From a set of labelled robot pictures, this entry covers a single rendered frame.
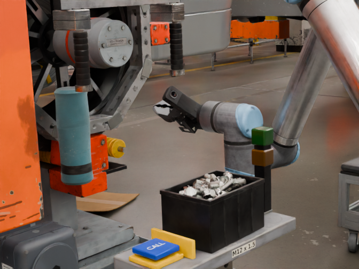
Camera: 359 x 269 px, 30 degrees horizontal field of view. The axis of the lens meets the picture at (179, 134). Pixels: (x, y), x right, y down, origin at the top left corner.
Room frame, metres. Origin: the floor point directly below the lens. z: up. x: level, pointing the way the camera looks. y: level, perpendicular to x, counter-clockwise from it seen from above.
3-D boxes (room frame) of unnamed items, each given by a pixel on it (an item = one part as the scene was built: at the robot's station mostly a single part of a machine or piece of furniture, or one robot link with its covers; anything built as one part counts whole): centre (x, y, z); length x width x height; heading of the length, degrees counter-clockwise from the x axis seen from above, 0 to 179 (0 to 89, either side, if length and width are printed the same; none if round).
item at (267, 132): (1.55, -0.20, 0.64); 0.04 x 0.04 x 0.04; 46
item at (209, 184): (1.42, -0.07, 0.51); 0.20 x 0.14 x 0.13; 139
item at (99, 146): (1.97, 0.31, 0.48); 0.16 x 0.12 x 0.17; 46
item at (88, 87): (1.66, 0.23, 0.83); 0.04 x 0.04 x 0.16
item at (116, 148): (2.10, 0.28, 0.51); 0.29 x 0.06 x 0.06; 46
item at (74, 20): (1.68, 0.26, 0.93); 0.09 x 0.05 x 0.05; 46
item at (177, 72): (1.91, 0.00, 0.83); 0.04 x 0.04 x 0.16
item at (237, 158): (1.83, -0.18, 0.51); 0.12 x 0.09 x 0.12; 124
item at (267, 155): (1.55, -0.20, 0.59); 0.04 x 0.04 x 0.04; 46
